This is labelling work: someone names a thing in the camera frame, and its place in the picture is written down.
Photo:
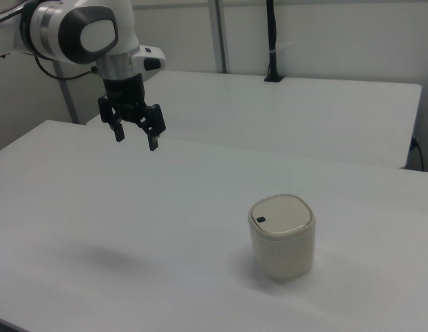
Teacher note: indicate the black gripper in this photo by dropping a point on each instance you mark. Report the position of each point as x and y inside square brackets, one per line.
[125, 93]

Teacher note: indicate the cream trash bin with lid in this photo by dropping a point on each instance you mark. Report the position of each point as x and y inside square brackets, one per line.
[284, 247]

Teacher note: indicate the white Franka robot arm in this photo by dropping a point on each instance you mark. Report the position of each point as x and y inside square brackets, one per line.
[51, 31]

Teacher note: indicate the grey metal partition post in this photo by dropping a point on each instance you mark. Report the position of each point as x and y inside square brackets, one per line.
[67, 93]
[219, 34]

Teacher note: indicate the black clamped camera pole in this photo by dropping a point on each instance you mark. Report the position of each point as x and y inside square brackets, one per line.
[272, 41]

